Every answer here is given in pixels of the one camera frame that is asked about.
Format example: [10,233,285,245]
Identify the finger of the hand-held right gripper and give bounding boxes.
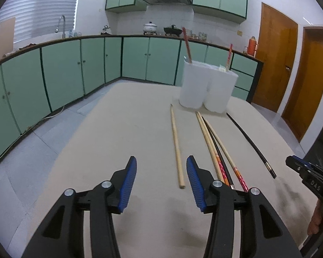
[292,155,323,172]
[285,156,309,179]

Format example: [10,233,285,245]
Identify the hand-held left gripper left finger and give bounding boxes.
[21,156,137,258]

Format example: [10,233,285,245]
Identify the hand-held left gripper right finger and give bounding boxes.
[186,155,303,258]

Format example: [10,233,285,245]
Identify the black chopstick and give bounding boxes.
[202,116,234,190]
[227,112,277,178]

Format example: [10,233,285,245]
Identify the plain wooden chopstick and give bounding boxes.
[170,104,186,189]

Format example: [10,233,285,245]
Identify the white two-compartment utensil holder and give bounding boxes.
[178,60,239,113]

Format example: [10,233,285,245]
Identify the red patterned chopstick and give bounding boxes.
[225,44,233,70]
[182,27,192,63]

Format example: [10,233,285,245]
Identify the person's right hand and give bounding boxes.
[307,201,323,236]

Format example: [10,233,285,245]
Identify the green cabinet drawer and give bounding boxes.
[234,70,255,90]
[231,86,250,101]
[230,54,259,76]

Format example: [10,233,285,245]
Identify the orange thermos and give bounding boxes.
[248,36,258,57]

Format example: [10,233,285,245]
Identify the green lower kitchen cabinets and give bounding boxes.
[0,35,264,167]

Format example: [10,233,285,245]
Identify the gas stove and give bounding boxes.
[143,32,183,37]

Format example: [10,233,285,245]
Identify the black wok with lid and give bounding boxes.
[164,25,183,36]

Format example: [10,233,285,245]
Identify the white cooking pot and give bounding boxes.
[143,21,158,35]

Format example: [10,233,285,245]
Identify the metal sink faucet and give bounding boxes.
[56,15,66,38]

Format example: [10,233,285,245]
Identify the dark cloth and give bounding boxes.
[19,42,39,51]

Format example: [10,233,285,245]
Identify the brown board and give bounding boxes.
[0,17,17,63]

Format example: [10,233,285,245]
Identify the white window blind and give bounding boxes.
[0,0,83,43]

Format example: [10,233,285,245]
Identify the white floor cable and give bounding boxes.
[22,105,65,133]

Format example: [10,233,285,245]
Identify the wooden door with handle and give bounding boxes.
[252,2,299,113]

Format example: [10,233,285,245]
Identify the green upper wall cabinets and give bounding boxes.
[105,0,248,27]

